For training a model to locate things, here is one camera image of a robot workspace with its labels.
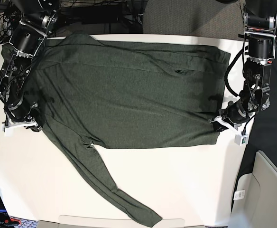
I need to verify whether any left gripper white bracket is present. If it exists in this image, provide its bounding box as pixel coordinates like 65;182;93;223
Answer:
209;108;249;145

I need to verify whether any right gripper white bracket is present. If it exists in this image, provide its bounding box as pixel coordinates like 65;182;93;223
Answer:
2;108;42;136

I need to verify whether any green long sleeve shirt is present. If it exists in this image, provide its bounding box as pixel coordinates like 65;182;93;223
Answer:
0;33;231;227

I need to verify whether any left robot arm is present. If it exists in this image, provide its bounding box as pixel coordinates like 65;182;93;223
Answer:
210;0;277;146

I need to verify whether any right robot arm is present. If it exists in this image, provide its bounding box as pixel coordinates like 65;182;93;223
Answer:
0;0;59;135

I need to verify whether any dark grey mat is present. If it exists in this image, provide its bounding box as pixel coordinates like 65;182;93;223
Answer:
239;46;277;181

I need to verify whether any white plastic bin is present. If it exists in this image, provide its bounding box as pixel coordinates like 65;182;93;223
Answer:
228;151;277;228

